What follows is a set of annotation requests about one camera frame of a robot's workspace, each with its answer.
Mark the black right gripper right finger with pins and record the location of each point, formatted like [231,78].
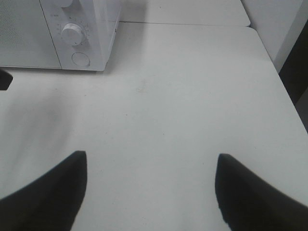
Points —
[248,203]

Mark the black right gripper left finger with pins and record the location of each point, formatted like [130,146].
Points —
[51,202]

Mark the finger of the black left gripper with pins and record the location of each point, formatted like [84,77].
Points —
[5,80]

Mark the white microwave door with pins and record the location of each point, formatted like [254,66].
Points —
[25,40]

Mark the round white door button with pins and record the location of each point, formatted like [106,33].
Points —
[80,59]

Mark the white microwave knob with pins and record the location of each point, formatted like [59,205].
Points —
[73,34]
[65,3]

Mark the white microwave oven body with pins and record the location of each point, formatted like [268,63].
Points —
[58,34]

